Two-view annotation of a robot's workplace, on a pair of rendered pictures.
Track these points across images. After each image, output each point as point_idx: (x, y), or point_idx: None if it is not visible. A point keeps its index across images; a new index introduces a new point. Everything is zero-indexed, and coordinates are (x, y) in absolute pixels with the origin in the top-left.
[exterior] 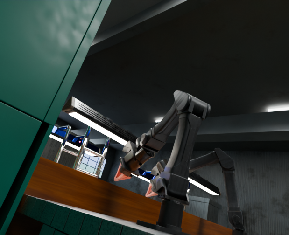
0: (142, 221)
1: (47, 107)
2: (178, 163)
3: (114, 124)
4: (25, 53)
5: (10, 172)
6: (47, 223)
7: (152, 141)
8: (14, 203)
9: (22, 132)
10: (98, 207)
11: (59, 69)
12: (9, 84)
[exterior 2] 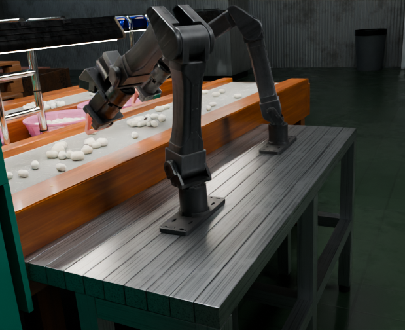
0: (152, 181)
1: None
2: (186, 140)
3: (35, 26)
4: None
5: (1, 262)
6: (80, 291)
7: (131, 79)
8: (24, 281)
9: None
10: (98, 209)
11: None
12: None
